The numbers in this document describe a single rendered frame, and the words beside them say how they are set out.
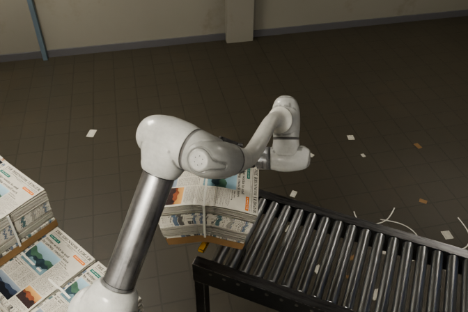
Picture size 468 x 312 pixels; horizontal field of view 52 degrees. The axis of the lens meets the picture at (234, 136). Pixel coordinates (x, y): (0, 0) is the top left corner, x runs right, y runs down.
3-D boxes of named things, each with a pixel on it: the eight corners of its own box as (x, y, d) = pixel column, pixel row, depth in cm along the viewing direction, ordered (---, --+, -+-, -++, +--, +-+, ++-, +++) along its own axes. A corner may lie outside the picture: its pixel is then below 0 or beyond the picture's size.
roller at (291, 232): (268, 281, 204) (277, 287, 204) (299, 205, 238) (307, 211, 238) (262, 285, 207) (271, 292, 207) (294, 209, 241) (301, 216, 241)
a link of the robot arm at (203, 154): (251, 146, 143) (214, 129, 149) (221, 145, 127) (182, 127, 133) (237, 186, 145) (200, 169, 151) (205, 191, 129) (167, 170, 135)
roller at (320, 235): (292, 298, 204) (294, 291, 201) (320, 220, 238) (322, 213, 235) (304, 302, 203) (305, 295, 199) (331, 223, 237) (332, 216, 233)
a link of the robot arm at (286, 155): (271, 170, 194) (271, 138, 195) (310, 171, 192) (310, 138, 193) (269, 172, 184) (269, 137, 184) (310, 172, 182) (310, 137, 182)
